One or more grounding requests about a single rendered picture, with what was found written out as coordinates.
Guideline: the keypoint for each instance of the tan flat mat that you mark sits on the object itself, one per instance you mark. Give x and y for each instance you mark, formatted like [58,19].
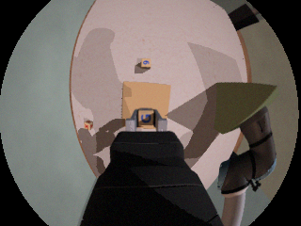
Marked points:
[139,94]

